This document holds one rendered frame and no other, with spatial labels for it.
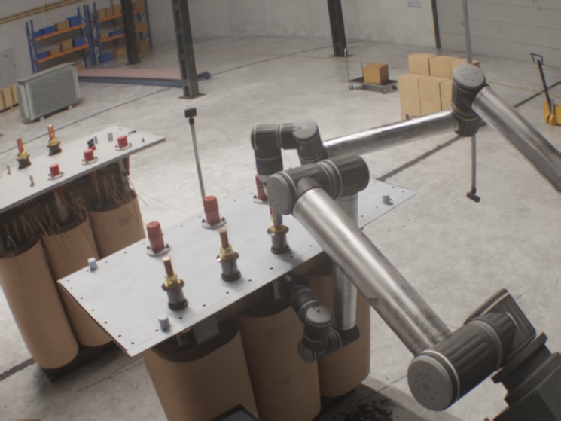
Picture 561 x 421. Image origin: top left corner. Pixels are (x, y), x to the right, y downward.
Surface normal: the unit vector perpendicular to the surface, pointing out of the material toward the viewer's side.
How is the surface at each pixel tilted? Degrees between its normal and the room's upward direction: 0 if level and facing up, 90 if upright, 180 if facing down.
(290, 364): 90
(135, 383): 0
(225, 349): 90
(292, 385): 90
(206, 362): 90
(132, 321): 0
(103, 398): 0
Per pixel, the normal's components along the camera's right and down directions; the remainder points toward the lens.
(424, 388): -0.84, 0.27
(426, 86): -0.70, 0.38
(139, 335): -0.11, -0.89
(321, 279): -0.19, 0.45
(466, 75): -0.19, -0.44
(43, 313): 0.67, 0.25
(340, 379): 0.19, 0.41
